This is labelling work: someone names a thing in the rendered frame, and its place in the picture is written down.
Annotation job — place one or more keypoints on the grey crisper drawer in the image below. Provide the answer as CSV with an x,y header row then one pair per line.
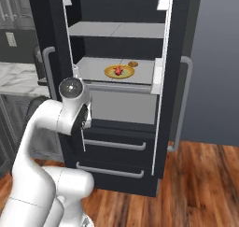
x,y
124,107

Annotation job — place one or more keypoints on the grey fridge shelf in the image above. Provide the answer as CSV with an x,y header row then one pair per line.
x,y
93,70
118,30

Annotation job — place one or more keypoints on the black fridge door, narrow bins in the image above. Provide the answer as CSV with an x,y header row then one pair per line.
x,y
46,25

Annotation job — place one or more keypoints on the small brown round food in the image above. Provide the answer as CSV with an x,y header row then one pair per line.
x,y
133,63

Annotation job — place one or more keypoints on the yellow plate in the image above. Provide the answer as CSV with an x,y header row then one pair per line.
x,y
109,72

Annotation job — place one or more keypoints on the black fridge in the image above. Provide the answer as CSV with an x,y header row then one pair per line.
x,y
124,50

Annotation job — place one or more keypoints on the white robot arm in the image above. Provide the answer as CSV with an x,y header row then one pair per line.
x,y
37,162

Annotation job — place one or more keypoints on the black fridge drawer front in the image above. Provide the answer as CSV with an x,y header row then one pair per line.
x,y
124,135
118,184

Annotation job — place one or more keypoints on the grey base cupboards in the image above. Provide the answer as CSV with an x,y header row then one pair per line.
x,y
12,124

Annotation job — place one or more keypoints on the grey wall cupboards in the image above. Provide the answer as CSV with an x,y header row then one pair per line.
x,y
14,6

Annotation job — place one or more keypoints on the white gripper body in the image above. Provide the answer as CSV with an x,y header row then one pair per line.
x,y
88,116

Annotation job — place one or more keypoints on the white wall socket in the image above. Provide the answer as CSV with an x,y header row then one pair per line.
x,y
11,39

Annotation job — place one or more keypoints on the black fridge door, wide bins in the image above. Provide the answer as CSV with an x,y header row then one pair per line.
x,y
177,34

